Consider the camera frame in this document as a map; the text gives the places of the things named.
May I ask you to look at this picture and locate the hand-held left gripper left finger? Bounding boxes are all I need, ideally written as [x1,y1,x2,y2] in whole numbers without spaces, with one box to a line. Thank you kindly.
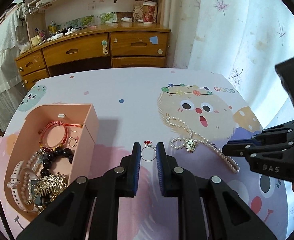
[16,142,141,240]

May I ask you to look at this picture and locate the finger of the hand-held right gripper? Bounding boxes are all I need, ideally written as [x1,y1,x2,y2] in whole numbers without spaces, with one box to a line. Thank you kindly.
[251,119,294,141]
[221,139,294,179]

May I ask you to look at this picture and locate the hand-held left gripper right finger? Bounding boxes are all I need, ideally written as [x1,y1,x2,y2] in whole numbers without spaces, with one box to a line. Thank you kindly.
[156,142,279,240]

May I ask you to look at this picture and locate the silver ring with red stone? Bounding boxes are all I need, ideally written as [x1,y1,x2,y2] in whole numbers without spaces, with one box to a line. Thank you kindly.
[140,140,158,161]

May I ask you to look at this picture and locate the pearl necklace with pendant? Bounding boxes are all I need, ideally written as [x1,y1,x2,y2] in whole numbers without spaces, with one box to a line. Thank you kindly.
[166,116,240,173]

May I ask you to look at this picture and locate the pink plastic box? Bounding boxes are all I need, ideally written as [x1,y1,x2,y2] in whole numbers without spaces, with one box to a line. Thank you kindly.
[4,103,99,222]

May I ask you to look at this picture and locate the dark bead bracelet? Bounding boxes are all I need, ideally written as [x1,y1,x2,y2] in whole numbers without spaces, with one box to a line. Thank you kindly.
[40,146,74,178]

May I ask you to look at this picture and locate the gold hair comb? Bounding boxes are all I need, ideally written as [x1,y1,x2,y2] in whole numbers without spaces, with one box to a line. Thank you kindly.
[33,172,68,202]

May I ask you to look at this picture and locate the red string bracelet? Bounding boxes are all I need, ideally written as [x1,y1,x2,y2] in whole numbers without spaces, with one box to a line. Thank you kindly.
[38,121,83,149]

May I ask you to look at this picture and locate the white pearl bracelet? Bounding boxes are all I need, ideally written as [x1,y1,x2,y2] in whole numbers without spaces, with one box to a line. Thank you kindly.
[20,150,46,205]

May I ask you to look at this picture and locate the white strap watch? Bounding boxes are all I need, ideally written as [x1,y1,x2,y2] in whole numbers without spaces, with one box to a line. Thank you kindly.
[7,160,47,213]

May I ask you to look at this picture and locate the cartoon printed tablecloth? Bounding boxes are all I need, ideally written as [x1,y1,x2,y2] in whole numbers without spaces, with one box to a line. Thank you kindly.
[3,67,294,240]

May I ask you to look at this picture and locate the white leaf print curtain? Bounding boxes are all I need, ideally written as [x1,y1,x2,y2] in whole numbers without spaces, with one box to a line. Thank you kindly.
[162,0,294,130]

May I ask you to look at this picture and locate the drawer safety lock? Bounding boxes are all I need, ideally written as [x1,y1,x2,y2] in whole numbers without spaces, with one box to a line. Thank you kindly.
[101,39,110,56]

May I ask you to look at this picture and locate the wooden desk with drawers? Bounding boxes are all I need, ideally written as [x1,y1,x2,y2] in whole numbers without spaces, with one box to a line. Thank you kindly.
[14,22,171,90]

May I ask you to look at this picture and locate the red patterned mug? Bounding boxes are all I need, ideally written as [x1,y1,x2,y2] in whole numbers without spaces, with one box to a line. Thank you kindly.
[142,2,158,27]

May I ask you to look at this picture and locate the yellow container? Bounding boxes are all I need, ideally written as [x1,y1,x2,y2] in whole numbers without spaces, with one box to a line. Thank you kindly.
[31,35,45,46]

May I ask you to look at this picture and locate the white lace cover cloth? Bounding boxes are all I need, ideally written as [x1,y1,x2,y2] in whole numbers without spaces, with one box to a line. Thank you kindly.
[0,10,30,133]

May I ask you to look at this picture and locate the wooden bookshelf hutch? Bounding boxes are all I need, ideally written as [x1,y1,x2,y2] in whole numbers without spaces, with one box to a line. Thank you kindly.
[24,0,167,48]

